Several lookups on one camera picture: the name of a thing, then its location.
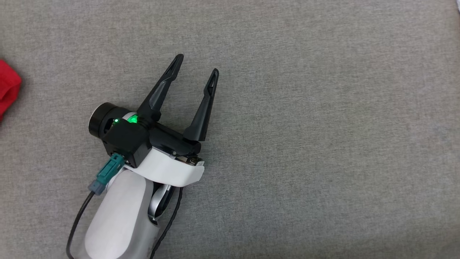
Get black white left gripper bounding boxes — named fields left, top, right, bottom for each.
left=124, top=54, right=220, bottom=188

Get left camera cable teal plug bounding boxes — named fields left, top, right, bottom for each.
left=66, top=154, right=126, bottom=259

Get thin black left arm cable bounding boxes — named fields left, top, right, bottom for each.
left=149, top=186, right=184, bottom=259

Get red Bulls 23 jersey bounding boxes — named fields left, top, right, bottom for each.
left=0, top=59, right=22, bottom=121

